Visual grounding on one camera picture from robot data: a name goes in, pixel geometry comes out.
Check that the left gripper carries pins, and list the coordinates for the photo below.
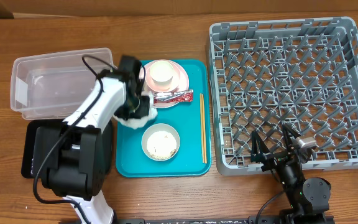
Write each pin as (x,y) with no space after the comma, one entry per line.
(143,111)

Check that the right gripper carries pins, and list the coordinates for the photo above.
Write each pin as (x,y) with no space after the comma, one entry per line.
(275,157)

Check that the white napkin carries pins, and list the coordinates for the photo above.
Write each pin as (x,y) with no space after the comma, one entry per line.
(136,123)

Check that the grey bowl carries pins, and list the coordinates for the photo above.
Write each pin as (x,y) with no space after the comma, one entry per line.
(158,127)

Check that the white rice pile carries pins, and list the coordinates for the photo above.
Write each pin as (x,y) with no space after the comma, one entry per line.
(161,145)

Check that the red snack wrapper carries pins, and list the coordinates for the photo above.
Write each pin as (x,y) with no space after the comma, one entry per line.
(174,97)

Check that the wooden chopstick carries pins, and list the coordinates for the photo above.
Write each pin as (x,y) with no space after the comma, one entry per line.
(205,136)
(203,147)

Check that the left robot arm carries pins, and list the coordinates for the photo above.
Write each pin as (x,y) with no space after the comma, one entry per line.
(71,159)

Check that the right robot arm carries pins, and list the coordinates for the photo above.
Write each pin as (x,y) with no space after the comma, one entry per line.
(308,198)

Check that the grey dishwasher rack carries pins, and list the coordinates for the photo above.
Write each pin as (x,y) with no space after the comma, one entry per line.
(300,72)

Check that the pink bowl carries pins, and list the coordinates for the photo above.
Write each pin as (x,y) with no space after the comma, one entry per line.
(153,86)

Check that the cream paper cup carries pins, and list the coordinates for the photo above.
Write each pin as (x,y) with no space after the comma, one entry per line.
(161,72)

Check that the pink plate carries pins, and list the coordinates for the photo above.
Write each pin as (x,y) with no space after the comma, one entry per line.
(183,83)

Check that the teal serving tray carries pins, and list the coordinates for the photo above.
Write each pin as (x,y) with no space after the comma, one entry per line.
(131,161)

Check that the clear plastic bin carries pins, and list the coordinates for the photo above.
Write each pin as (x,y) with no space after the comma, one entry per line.
(54,85)

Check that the black plastic tray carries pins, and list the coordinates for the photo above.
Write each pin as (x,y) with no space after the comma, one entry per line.
(27,170)

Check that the cardboard box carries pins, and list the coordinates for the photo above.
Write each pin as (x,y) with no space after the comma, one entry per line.
(84,8)

